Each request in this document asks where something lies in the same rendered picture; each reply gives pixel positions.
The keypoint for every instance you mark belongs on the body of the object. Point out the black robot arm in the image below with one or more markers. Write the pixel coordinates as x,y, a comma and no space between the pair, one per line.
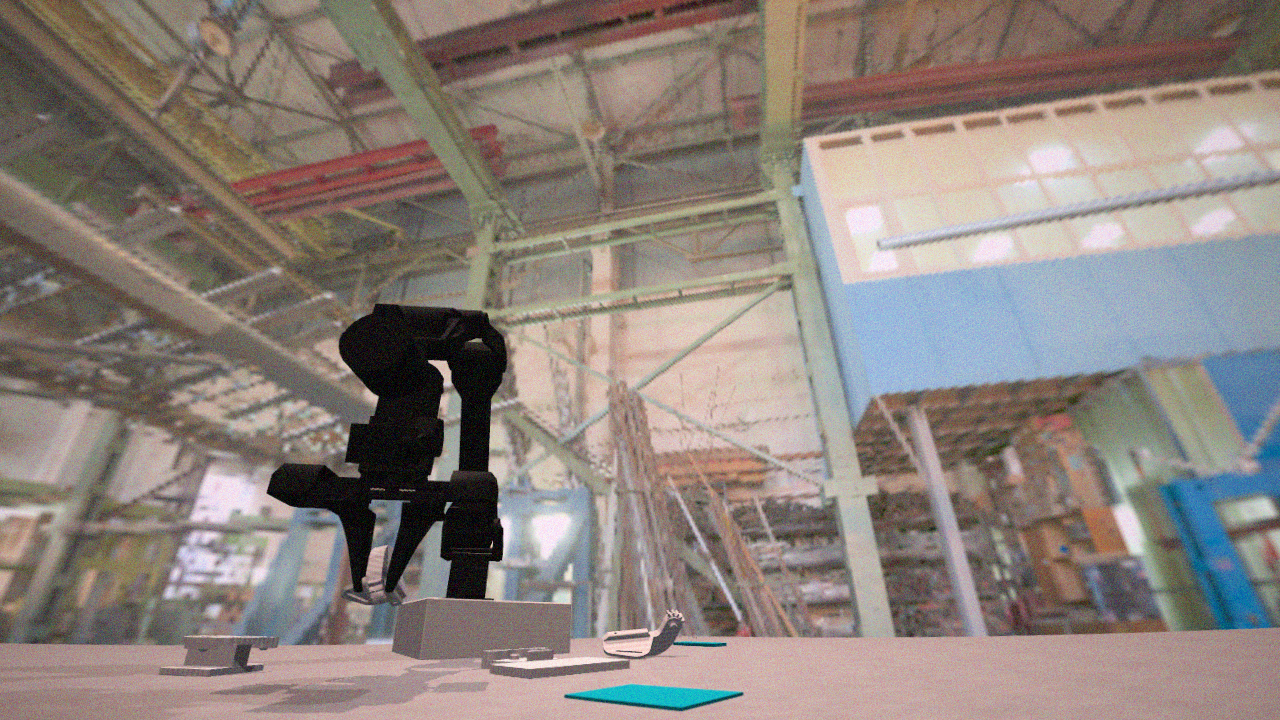
389,352

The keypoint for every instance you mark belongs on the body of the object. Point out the teal flat plate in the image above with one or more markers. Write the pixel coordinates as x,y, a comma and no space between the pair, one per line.
656,697

